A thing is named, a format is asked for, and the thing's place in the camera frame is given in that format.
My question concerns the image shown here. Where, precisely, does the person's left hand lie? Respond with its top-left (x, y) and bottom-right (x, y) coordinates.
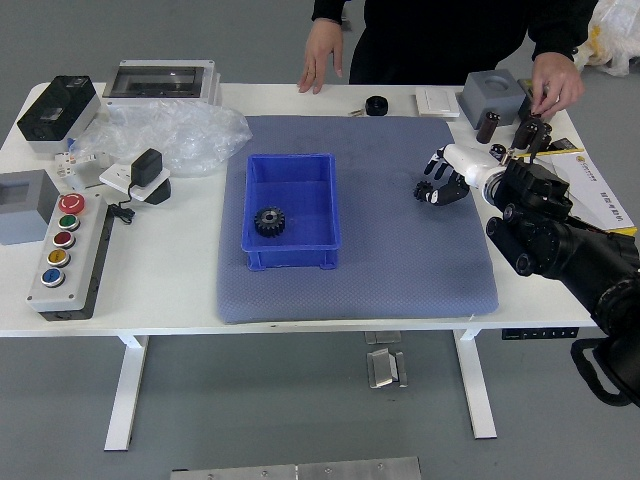
top-left (529, 51), bottom-right (586, 120)

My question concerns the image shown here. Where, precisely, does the person's right hand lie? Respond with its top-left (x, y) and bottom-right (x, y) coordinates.
top-left (297, 22), bottom-right (345, 95)

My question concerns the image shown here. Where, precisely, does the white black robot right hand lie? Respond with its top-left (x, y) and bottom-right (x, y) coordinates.
top-left (423, 143), bottom-right (502, 207)

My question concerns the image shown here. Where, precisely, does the cluster of brown capacitors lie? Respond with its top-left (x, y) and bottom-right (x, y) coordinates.
top-left (514, 114), bottom-right (554, 154)

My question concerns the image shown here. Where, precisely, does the big black gear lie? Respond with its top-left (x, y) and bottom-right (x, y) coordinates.
top-left (253, 206), bottom-right (287, 240)

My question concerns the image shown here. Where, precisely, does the yellow white cardboard box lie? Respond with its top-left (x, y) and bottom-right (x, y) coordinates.
top-left (514, 137), bottom-right (637, 236)

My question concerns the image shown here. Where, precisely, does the blue plastic box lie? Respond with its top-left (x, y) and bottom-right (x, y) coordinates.
top-left (241, 152), bottom-right (344, 271)

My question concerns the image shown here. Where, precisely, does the yellow grey device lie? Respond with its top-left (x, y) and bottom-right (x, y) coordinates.
top-left (517, 78), bottom-right (539, 109)

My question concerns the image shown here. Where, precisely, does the grey block with round hole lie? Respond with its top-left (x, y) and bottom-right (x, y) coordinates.
top-left (459, 70), bottom-right (527, 130)

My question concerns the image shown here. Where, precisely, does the white plastic bag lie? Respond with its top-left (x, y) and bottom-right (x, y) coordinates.
top-left (572, 0), bottom-right (640, 77)

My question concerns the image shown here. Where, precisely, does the person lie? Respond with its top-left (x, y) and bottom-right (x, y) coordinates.
top-left (312, 0), bottom-right (599, 86)

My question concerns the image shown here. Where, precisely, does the blue-grey padded mat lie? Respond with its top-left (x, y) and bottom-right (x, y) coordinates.
top-left (215, 115), bottom-right (500, 325)

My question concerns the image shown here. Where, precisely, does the clear plastic bag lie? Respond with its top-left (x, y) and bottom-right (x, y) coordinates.
top-left (69, 99), bottom-right (254, 179)

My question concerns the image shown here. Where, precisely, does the black table control panel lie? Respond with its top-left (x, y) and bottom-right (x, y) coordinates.
top-left (501, 327), bottom-right (580, 341)

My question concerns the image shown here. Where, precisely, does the black power adapter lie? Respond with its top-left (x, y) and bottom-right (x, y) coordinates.
top-left (128, 148), bottom-right (164, 190)

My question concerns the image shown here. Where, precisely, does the black socket base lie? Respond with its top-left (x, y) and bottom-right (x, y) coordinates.
top-left (147, 178), bottom-right (173, 205)

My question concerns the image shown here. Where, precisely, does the metal block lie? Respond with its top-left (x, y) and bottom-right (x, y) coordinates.
top-left (366, 348), bottom-right (410, 390)

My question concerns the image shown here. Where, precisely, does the white table leg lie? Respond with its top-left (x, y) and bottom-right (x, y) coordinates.
top-left (103, 334), bottom-right (150, 452)
top-left (453, 329), bottom-right (498, 440)

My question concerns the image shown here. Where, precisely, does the white terminal connector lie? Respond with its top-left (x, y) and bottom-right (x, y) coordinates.
top-left (53, 149), bottom-right (114, 179)

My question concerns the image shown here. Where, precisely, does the grey push button station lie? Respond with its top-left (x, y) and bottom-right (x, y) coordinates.
top-left (25, 192), bottom-right (112, 321)

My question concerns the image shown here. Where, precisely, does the grey cube housing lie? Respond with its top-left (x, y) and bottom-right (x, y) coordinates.
top-left (0, 169), bottom-right (61, 246)

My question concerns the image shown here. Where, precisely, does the grey metal plate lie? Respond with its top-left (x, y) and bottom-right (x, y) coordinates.
top-left (170, 456), bottom-right (422, 480)

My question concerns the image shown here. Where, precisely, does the white wall switch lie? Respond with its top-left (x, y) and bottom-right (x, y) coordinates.
top-left (414, 87), bottom-right (461, 119)

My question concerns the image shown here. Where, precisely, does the white enclosure with clear cover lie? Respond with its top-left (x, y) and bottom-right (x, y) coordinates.
top-left (102, 59), bottom-right (224, 109)

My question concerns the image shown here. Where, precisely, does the black adapter cable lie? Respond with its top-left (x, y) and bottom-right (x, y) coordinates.
top-left (105, 184), bottom-right (137, 225)

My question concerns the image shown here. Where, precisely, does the grey enclosure with black lid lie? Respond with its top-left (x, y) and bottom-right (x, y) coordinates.
top-left (16, 75), bottom-right (103, 155)

